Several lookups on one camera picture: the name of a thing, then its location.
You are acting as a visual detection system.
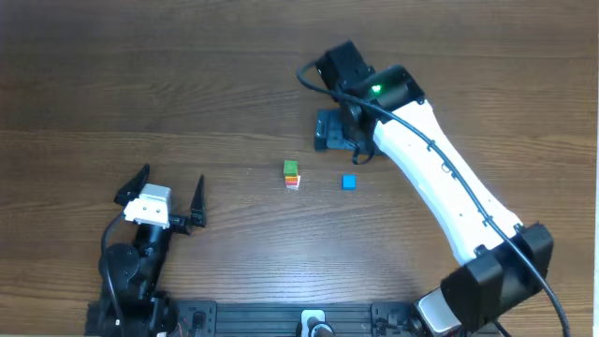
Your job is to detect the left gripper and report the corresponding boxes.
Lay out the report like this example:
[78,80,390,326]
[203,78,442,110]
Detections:
[113,163,208,236]

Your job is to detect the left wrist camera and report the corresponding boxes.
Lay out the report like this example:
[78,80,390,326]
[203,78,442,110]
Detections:
[123,183,173,230]

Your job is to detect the black cable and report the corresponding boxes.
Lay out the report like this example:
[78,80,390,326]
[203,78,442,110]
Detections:
[99,212,126,327]
[296,60,573,337]

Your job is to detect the mounting rail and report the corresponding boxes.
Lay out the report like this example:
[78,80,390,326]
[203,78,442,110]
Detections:
[158,299,469,337]

